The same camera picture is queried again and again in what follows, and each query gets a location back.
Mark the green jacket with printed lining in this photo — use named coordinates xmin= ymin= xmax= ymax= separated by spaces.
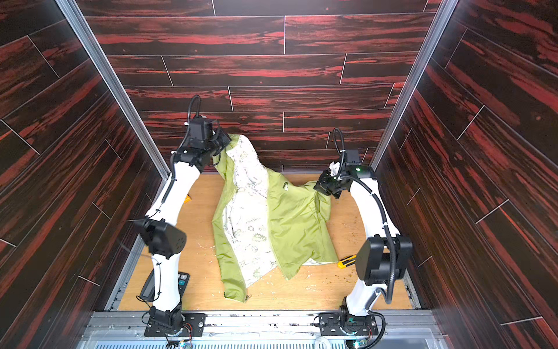
xmin=212 ymin=135 xmax=338 ymax=302

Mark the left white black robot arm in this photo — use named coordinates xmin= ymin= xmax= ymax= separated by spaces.
xmin=135 ymin=116 xmax=231 ymax=337

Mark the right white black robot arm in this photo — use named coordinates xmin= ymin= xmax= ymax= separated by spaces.
xmin=315 ymin=149 xmax=413 ymax=321

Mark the yellow utility knife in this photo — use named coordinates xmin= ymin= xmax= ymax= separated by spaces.
xmin=337 ymin=254 xmax=356 ymax=269

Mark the black calculator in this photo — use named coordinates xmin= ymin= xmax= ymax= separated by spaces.
xmin=138 ymin=270 xmax=190 ymax=302

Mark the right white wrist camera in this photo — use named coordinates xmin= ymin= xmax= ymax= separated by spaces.
xmin=329 ymin=161 xmax=341 ymax=177

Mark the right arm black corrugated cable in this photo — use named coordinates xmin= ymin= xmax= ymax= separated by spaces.
xmin=333 ymin=127 xmax=404 ymax=305

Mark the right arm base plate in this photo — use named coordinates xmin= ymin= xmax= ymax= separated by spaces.
xmin=314 ymin=311 xmax=379 ymax=337

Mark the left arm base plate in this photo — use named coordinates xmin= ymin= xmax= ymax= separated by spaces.
xmin=144 ymin=311 xmax=207 ymax=337

